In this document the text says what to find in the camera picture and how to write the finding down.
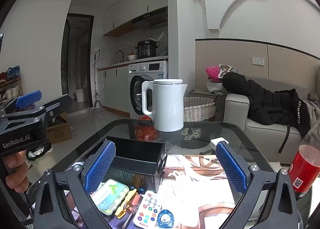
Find black padded jacket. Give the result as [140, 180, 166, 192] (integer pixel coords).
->
[222, 72, 312, 137]

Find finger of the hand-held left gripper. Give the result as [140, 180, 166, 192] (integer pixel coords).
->
[0, 90, 42, 115]
[5, 94, 73, 132]

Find black door frame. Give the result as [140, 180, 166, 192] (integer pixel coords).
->
[61, 13, 95, 110]

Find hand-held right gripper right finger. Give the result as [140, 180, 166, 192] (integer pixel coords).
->
[215, 141, 300, 229]

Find black pressure cooker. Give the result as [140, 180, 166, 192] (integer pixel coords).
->
[135, 40, 160, 59]

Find black box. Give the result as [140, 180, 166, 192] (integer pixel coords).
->
[100, 136, 167, 192]

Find white electric kettle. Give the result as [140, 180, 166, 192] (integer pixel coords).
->
[142, 79, 188, 132]

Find range hood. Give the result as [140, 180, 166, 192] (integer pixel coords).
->
[131, 7, 168, 25]

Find person's left hand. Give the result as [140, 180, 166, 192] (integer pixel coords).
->
[4, 150, 29, 194]

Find white remote control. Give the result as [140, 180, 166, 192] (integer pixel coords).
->
[133, 190, 161, 228]

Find small blue bottle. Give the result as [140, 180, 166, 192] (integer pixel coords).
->
[157, 209, 175, 228]

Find white upper cabinets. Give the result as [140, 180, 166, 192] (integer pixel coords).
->
[102, 0, 168, 37]

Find white cloth bag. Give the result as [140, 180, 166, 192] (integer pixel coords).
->
[206, 79, 227, 95]

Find patterned cushion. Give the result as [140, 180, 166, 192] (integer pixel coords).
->
[218, 64, 237, 78]

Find white wicker basket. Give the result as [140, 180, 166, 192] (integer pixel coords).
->
[183, 97, 217, 122]

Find flat mop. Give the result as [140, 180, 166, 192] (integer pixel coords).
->
[92, 54, 106, 112]

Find grey blanket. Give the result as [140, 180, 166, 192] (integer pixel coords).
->
[304, 92, 320, 129]

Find grey sofa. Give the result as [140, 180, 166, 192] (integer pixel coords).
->
[224, 79, 320, 167]

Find red bag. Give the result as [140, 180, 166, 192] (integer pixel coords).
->
[134, 116, 158, 142]

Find blue shoes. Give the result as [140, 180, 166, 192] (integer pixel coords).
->
[7, 65, 20, 80]

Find white cabinets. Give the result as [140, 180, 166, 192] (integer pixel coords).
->
[97, 65, 132, 115]
[102, 0, 168, 37]

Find pink cloth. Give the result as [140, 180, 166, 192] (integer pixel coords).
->
[206, 66, 222, 82]

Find red drink bottle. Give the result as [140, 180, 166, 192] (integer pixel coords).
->
[287, 116, 320, 198]

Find yellow utility knife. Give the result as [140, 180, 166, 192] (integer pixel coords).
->
[115, 189, 137, 219]

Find clear orange handle screwdriver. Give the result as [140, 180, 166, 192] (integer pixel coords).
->
[122, 193, 142, 229]

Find white charger plug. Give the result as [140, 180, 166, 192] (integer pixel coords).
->
[210, 138, 229, 156]

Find cardboard box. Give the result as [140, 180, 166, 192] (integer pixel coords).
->
[46, 113, 73, 144]

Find white washing machine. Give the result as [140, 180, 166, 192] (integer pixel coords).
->
[128, 61, 168, 119]

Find white bin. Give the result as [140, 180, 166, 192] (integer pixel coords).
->
[74, 89, 85, 103]

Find white lower cabinets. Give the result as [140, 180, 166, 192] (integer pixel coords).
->
[97, 65, 132, 115]

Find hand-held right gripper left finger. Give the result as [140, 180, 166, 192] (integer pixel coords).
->
[32, 141, 118, 229]

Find green plastic case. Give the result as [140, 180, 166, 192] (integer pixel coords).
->
[90, 179, 130, 216]

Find wooden shoe rack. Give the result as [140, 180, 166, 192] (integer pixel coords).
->
[0, 65, 24, 106]

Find dark side table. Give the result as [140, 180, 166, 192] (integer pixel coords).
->
[189, 90, 227, 122]

